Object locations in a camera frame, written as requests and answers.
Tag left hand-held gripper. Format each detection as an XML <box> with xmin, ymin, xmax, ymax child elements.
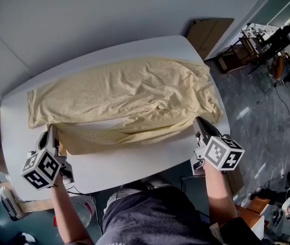
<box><xmin>20</xmin><ymin>125</ymin><xmax>75</xmax><ymax>190</ymax></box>

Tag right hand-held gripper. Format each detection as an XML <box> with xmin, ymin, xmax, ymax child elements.
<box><xmin>190</xmin><ymin>116</ymin><xmax>246</xmax><ymax>176</ymax></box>

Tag beige pants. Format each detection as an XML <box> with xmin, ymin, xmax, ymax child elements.
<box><xmin>27</xmin><ymin>56</ymin><xmax>224</xmax><ymax>156</ymax></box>

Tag person's left forearm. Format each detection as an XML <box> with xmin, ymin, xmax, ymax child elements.
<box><xmin>48</xmin><ymin>174</ymin><xmax>95</xmax><ymax>245</ymax></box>

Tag person's right forearm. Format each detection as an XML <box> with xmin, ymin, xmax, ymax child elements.
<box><xmin>202</xmin><ymin>159</ymin><xmax>238</xmax><ymax>226</ymax></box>

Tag small brown cardboard box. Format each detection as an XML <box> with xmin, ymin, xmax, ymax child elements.
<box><xmin>225</xmin><ymin>162</ymin><xmax>245</xmax><ymax>197</ymax></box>

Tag wooden plank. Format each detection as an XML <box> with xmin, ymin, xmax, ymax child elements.
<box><xmin>6</xmin><ymin>182</ymin><xmax>57</xmax><ymax>213</ymax></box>

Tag clear plastic bottle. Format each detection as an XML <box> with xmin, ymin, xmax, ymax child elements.
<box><xmin>69</xmin><ymin>194</ymin><xmax>97</xmax><ymax>228</ymax></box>

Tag flat brown cardboard box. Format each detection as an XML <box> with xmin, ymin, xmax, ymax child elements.
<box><xmin>187</xmin><ymin>18</ymin><xmax>235</xmax><ymax>60</ymax></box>

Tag orange wooden box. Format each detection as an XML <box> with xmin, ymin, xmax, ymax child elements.
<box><xmin>236</xmin><ymin>197</ymin><xmax>272</xmax><ymax>231</ymax></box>

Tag orange chair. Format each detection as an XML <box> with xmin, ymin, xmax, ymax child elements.
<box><xmin>271</xmin><ymin>55</ymin><xmax>285</xmax><ymax>82</ymax></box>

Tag person's dark shirt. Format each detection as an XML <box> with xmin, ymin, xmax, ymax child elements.
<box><xmin>100</xmin><ymin>184</ymin><xmax>264</xmax><ymax>245</ymax></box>

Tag cluttered workbench with equipment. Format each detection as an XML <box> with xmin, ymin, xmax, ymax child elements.
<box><xmin>241</xmin><ymin>15</ymin><xmax>290</xmax><ymax>68</ymax></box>

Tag wooden frame stool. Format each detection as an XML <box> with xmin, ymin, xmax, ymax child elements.
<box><xmin>216</xmin><ymin>36</ymin><xmax>260</xmax><ymax>74</ymax></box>

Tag black floor cable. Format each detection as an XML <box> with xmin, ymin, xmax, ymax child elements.
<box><xmin>272</xmin><ymin>82</ymin><xmax>290</xmax><ymax>118</ymax></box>

